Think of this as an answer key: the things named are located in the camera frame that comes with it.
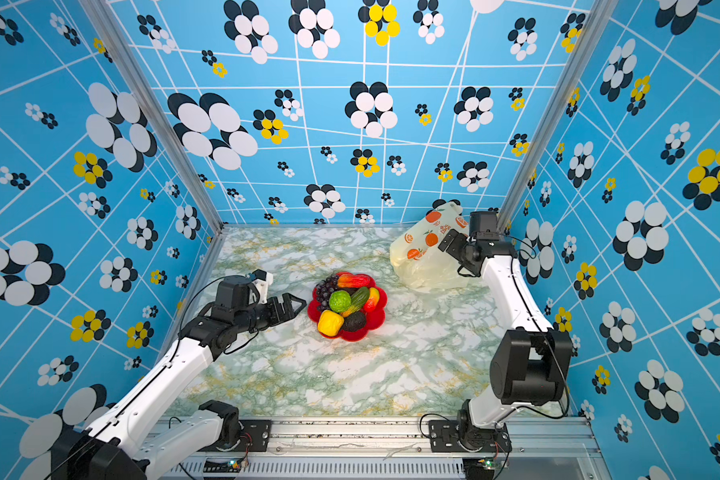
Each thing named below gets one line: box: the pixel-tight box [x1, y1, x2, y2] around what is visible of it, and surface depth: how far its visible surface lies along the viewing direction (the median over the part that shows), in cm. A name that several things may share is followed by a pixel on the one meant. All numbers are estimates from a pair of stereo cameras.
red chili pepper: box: [337, 274, 371, 288], surface depth 98 cm
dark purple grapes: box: [316, 274, 339, 312], surface depth 94 cm
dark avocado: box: [342, 312, 366, 332], surface depth 91 cm
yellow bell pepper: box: [317, 309, 344, 337], surface depth 87 cm
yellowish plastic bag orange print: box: [390, 203, 471, 290], surface depth 100 cm
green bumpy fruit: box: [329, 290, 351, 313], surface depth 90 cm
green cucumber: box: [341, 287, 370, 318], surface depth 93 cm
